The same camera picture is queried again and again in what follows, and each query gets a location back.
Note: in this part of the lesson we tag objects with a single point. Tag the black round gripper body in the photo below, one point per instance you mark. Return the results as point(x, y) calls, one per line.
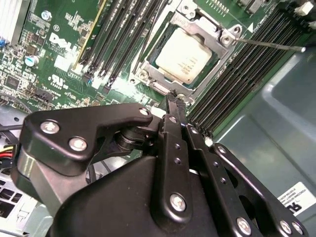
point(111, 205)

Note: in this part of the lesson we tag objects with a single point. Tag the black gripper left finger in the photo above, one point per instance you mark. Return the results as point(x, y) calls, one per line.
point(98, 116)

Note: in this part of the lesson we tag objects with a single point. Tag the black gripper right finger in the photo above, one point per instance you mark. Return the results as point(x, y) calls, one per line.
point(214, 177)

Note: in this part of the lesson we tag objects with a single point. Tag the metal socket cover frame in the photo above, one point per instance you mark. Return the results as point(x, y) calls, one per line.
point(160, 75)

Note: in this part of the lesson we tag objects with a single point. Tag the silver topped CPU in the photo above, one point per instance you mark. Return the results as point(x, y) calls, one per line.
point(184, 55)

